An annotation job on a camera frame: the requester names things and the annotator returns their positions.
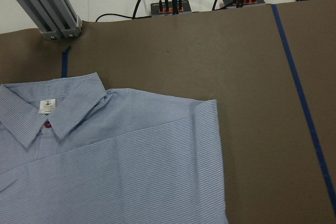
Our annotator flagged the light blue striped shirt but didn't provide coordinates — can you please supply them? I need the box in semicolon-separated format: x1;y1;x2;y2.
1;73;227;223

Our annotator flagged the grey aluminium frame post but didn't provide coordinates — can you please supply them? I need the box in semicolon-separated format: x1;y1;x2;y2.
17;0;82;40

